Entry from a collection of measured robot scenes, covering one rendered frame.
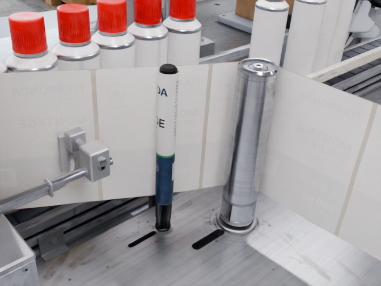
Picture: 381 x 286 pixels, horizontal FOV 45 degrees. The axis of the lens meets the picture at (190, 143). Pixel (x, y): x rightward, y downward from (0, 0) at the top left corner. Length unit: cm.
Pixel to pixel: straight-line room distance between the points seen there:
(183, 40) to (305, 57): 29
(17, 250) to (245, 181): 22
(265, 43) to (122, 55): 28
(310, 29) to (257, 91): 40
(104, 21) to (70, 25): 5
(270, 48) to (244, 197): 32
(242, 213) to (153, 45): 23
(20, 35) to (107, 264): 24
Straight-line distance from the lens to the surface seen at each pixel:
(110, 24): 53
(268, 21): 72
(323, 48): 88
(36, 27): 47
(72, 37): 50
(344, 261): 51
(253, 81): 41
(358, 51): 110
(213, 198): 55
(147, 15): 56
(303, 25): 80
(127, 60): 54
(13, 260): 40
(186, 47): 60
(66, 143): 42
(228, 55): 75
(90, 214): 57
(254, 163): 46
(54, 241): 55
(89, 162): 39
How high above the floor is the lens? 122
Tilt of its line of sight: 32 degrees down
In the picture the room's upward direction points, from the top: 4 degrees clockwise
